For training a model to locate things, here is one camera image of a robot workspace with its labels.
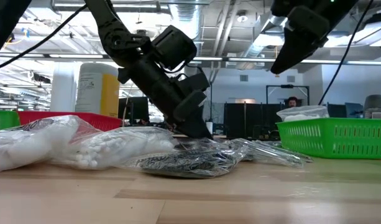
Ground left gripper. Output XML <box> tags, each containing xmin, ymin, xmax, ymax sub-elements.
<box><xmin>117</xmin><ymin>57</ymin><xmax>213</xmax><ymax>140</ymax></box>

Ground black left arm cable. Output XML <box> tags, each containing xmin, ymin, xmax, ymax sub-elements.
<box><xmin>0</xmin><ymin>3</ymin><xmax>89</xmax><ymax>68</ymax></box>

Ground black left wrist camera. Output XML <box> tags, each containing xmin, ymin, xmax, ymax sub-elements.
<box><xmin>151</xmin><ymin>24</ymin><xmax>198</xmax><ymax>71</ymax></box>

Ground person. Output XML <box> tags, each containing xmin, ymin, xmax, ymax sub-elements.
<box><xmin>285</xmin><ymin>96</ymin><xmax>299</xmax><ymax>109</ymax></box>

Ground upright silver ventilation duct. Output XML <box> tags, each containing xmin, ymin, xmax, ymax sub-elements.
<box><xmin>168</xmin><ymin>0</ymin><xmax>204</xmax><ymax>103</ymax></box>

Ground slanted silver ventilation duct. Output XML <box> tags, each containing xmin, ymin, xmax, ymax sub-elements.
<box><xmin>239</xmin><ymin>12</ymin><xmax>290</xmax><ymax>71</ymax></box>

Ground white and yellow canister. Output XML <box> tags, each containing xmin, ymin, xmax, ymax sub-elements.
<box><xmin>75</xmin><ymin>63</ymin><xmax>121</xmax><ymax>119</ymax></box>

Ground black background rig frame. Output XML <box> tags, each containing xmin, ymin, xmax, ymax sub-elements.
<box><xmin>266</xmin><ymin>84</ymin><xmax>311</xmax><ymax>106</ymax></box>

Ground silver hair clip bag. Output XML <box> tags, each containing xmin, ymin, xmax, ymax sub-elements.
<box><xmin>254</xmin><ymin>139</ymin><xmax>286</xmax><ymax>149</ymax></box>
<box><xmin>230</xmin><ymin>138</ymin><xmax>314</xmax><ymax>169</ymax></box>

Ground grey office chair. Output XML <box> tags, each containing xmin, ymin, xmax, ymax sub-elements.
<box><xmin>363</xmin><ymin>94</ymin><xmax>381</xmax><ymax>119</ymax></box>

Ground long light strip bar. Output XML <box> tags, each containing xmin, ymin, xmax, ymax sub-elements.
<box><xmin>0</xmin><ymin>52</ymin><xmax>381</xmax><ymax>66</ymax></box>

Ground red plastic basket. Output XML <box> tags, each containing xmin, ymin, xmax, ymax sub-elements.
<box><xmin>16</xmin><ymin>111</ymin><xmax>123</xmax><ymax>133</ymax></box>

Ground grey hanging cloth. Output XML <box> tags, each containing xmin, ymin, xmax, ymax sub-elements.
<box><xmin>204</xmin><ymin>101</ymin><xmax>225</xmax><ymax>126</ymax></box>

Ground green plastic basket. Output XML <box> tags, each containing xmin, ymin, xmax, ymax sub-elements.
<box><xmin>275</xmin><ymin>117</ymin><xmax>381</xmax><ymax>160</ymax></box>
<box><xmin>0</xmin><ymin>110</ymin><xmax>21</xmax><ymax>133</ymax></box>

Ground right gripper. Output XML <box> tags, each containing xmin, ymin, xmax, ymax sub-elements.
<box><xmin>270</xmin><ymin>0</ymin><xmax>340</xmax><ymax>75</ymax></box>

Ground dark partition panel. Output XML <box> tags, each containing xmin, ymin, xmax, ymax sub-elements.
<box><xmin>223</xmin><ymin>102</ymin><xmax>290</xmax><ymax>139</ymax></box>

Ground dark background monitor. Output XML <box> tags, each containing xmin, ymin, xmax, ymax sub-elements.
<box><xmin>117</xmin><ymin>96</ymin><xmax>150</xmax><ymax>125</ymax></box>

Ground white building column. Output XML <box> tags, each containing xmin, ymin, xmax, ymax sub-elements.
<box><xmin>50</xmin><ymin>61</ymin><xmax>78</xmax><ymax>113</ymax></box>

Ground cotton swab bag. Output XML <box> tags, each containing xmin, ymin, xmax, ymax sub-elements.
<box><xmin>276</xmin><ymin>105</ymin><xmax>330</xmax><ymax>123</ymax></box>
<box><xmin>0</xmin><ymin>114</ymin><xmax>82</xmax><ymax>174</ymax></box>
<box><xmin>50</xmin><ymin>126</ymin><xmax>180</xmax><ymax>171</ymax></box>

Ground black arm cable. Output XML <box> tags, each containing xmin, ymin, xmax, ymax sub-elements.
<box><xmin>317</xmin><ymin>0</ymin><xmax>374</xmax><ymax>106</ymax></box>
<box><xmin>0</xmin><ymin>3</ymin><xmax>89</xmax><ymax>68</ymax></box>

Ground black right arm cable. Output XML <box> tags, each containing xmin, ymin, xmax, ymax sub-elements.
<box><xmin>317</xmin><ymin>0</ymin><xmax>374</xmax><ymax>106</ymax></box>

